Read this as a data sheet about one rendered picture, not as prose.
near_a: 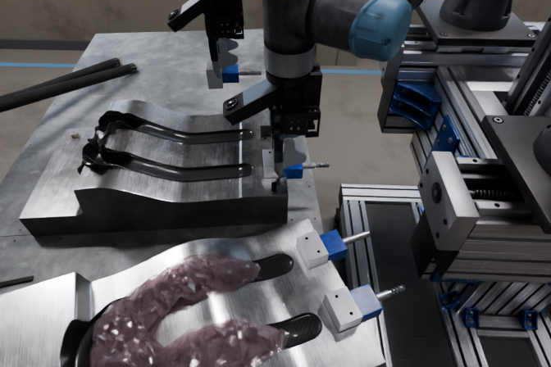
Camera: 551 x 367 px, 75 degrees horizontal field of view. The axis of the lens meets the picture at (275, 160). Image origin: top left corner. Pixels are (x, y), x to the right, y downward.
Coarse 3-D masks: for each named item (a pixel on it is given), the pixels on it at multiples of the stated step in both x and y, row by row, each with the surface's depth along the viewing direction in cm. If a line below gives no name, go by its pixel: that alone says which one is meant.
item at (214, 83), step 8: (208, 64) 87; (208, 72) 85; (224, 72) 87; (232, 72) 87; (240, 72) 88; (248, 72) 88; (256, 72) 89; (208, 80) 87; (216, 80) 87; (224, 80) 88; (232, 80) 88; (216, 88) 89
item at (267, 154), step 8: (264, 152) 70; (272, 152) 70; (264, 160) 69; (272, 160) 69; (264, 168) 68; (272, 168) 68; (288, 168) 69; (296, 168) 69; (304, 168) 71; (312, 168) 71; (264, 176) 69; (272, 176) 69; (288, 176) 70; (296, 176) 70
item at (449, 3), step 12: (444, 0) 86; (456, 0) 82; (468, 0) 80; (480, 0) 78; (492, 0) 78; (504, 0) 78; (444, 12) 85; (456, 12) 82; (468, 12) 81; (480, 12) 79; (492, 12) 79; (504, 12) 80; (456, 24) 83; (468, 24) 81; (480, 24) 80; (492, 24) 80; (504, 24) 82
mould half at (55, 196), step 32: (192, 128) 81; (224, 128) 81; (256, 128) 80; (64, 160) 77; (160, 160) 72; (192, 160) 74; (224, 160) 74; (256, 160) 73; (64, 192) 71; (96, 192) 63; (128, 192) 63; (160, 192) 66; (192, 192) 68; (224, 192) 68; (256, 192) 67; (32, 224) 68; (64, 224) 69; (96, 224) 69; (128, 224) 70; (160, 224) 71; (192, 224) 71; (224, 224) 72
